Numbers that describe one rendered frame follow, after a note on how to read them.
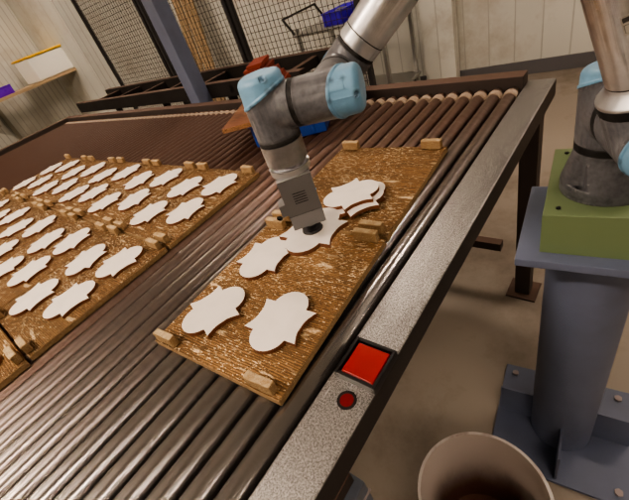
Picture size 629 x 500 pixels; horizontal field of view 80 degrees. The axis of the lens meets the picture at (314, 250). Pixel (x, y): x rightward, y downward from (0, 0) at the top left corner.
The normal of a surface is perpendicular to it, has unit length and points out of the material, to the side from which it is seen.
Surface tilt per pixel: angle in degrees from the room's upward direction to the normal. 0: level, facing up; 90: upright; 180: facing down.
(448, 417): 0
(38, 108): 90
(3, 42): 90
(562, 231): 90
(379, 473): 0
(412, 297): 0
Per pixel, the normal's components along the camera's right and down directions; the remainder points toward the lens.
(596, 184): -0.72, 0.33
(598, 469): -0.29, -0.75
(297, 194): 0.15, 0.58
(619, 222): -0.48, 0.65
